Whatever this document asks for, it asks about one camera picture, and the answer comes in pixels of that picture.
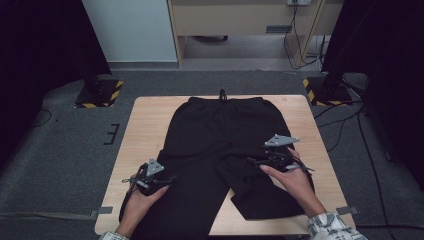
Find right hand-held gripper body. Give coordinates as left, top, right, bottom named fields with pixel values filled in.
left=255, top=133, right=301, bottom=173

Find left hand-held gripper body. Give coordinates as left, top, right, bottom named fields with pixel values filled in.
left=134, top=158, right=168, bottom=197

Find black pants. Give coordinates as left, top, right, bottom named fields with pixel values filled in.
left=119, top=89, right=316, bottom=240

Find person's left hand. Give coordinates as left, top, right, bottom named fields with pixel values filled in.
left=117, top=173, right=170, bottom=234

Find person's right hand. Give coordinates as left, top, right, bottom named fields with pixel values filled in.
left=259, top=147, right=317, bottom=214

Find black tape floor mark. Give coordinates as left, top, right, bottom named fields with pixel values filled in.
left=103, top=122, right=121, bottom=146

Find grey tape piece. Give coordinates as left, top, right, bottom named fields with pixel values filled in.
left=89, top=206, right=114, bottom=220
left=335, top=205, right=361, bottom=216

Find black yellow striped stand base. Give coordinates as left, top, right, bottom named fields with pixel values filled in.
left=302, top=76, right=354, bottom=107
left=74, top=78, right=124, bottom=109

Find black curtain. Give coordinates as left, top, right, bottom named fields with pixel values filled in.
left=0, top=0, right=113, bottom=169
left=320, top=0, right=424, bottom=193

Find light wooden desk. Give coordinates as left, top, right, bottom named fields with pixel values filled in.
left=167, top=0, right=345, bottom=69

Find white cabinet panel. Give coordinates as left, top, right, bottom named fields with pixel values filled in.
left=81, top=0, right=178, bottom=63

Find left hand-held gripper cable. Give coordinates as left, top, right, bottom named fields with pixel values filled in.
left=121, top=163, right=148, bottom=195

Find hand-held gripper cable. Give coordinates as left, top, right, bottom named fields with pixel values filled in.
left=121, top=163, right=148, bottom=195
left=293, top=159, right=315, bottom=174

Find right hand-held gripper cable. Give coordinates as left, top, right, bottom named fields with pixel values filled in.
left=293, top=159, right=315, bottom=174

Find long black floor cable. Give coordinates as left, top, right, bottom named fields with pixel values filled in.
left=355, top=109, right=398, bottom=240

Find black power cable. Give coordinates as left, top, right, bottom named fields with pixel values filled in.
left=282, top=0, right=318, bottom=71

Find thin black floor cable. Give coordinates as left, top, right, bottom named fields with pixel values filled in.
left=30, top=108, right=54, bottom=129

